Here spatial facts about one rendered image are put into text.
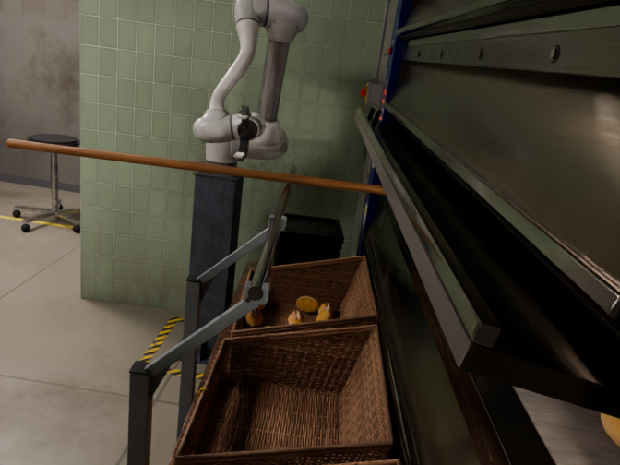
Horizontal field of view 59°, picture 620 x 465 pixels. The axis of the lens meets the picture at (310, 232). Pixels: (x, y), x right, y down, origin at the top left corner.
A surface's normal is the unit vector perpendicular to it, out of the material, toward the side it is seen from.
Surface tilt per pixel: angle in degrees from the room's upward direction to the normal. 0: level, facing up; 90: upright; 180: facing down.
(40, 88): 90
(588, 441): 0
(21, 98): 90
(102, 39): 90
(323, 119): 90
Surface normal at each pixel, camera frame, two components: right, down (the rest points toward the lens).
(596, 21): -0.99, -0.13
